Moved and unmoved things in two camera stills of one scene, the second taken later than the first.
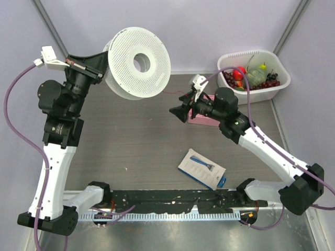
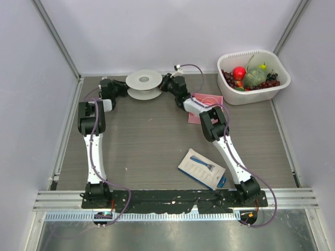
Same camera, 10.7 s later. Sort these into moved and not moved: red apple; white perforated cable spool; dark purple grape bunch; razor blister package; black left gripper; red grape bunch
Moved: white perforated cable spool; black left gripper
Not moved: razor blister package; red apple; dark purple grape bunch; red grape bunch
